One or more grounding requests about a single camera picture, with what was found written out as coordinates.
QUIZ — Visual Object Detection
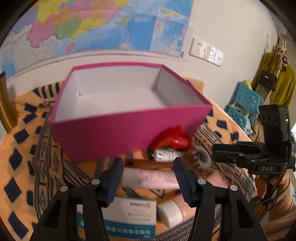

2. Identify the red toy gun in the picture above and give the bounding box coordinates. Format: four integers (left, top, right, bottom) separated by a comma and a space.
148, 125, 192, 152

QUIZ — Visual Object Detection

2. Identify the person's right hand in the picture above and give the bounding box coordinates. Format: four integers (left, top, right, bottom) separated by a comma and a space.
254, 173, 290, 198

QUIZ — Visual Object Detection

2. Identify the blue white medicine box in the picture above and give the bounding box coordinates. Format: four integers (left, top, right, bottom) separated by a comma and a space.
77, 196, 158, 240

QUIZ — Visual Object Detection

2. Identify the grey tape roll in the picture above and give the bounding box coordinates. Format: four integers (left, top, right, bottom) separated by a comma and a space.
183, 145, 213, 177

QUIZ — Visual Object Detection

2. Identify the pink tube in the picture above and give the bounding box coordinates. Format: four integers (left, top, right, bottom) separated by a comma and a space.
122, 168, 179, 190

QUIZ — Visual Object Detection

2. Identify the black handbag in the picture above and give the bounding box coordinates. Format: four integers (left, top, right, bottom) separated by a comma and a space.
258, 68, 278, 91

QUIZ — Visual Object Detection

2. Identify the blue plastic basket shelf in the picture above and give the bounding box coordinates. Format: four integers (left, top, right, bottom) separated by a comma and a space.
226, 82, 264, 136

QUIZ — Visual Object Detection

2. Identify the pink bottle white cap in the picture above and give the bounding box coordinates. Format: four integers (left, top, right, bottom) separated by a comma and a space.
157, 194, 196, 228

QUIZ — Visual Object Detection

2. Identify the orange patterned tablecloth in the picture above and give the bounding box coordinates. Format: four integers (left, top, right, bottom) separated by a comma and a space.
1, 81, 256, 240

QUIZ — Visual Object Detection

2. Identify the pink cardboard box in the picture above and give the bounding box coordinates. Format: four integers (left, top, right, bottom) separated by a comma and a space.
50, 62, 212, 163

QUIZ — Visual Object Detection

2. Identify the colourful wall map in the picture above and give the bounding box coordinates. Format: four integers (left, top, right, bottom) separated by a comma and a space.
1, 0, 193, 77

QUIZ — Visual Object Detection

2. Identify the gold thermos bottle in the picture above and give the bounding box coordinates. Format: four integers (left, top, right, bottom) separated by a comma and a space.
0, 72, 17, 133

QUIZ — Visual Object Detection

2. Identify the white wall socket panel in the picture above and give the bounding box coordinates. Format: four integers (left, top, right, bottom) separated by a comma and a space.
189, 37, 209, 60

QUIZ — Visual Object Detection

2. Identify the yellow hanging coat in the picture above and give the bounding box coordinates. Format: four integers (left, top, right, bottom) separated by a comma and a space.
251, 52, 295, 107

